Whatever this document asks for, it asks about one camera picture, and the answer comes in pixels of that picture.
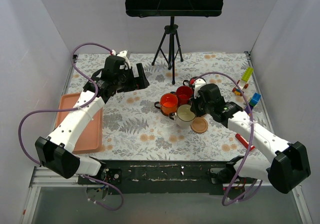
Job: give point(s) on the black music stand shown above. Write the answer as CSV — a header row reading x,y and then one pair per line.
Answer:
x,y
173,9

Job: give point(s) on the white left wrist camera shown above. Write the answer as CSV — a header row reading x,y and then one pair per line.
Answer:
x,y
125,54

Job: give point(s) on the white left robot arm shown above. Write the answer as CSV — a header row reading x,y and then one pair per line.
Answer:
x,y
55,152

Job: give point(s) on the floral patterned table mat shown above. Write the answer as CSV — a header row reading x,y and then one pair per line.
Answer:
x,y
133,129

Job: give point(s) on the blue green purple block toy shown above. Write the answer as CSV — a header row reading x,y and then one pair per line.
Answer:
x,y
252,103

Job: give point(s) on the cream white cup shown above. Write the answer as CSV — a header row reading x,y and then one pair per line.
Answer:
x,y
183,116

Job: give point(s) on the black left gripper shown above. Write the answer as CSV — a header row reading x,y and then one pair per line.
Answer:
x,y
135,78

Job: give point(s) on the dark green cup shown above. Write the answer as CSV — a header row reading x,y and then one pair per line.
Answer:
x,y
187,81

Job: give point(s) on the pink plastic tray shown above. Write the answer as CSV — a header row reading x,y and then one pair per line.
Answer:
x,y
90,140

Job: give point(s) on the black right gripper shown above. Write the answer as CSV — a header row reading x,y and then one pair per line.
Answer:
x,y
194,106

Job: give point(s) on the red toy window block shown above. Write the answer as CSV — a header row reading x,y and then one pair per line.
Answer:
x,y
242,140

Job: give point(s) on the toy car with yellow block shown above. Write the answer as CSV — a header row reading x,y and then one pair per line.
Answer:
x,y
243,82

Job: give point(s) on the red cup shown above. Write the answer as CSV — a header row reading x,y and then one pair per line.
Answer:
x,y
183,94

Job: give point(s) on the light wooden coaster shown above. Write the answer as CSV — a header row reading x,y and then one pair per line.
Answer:
x,y
199,125

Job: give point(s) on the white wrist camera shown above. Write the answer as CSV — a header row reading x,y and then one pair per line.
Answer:
x,y
125,54
196,91

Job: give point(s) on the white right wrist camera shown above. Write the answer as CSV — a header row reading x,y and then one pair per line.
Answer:
x,y
196,91

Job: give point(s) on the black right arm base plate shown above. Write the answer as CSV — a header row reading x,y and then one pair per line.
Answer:
x,y
219,175

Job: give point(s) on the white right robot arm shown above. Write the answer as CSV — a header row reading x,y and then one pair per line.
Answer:
x,y
288,163

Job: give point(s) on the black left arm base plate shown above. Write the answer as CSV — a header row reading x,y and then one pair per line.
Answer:
x,y
112,176

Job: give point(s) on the orange cup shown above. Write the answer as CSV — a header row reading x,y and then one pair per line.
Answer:
x,y
168,104

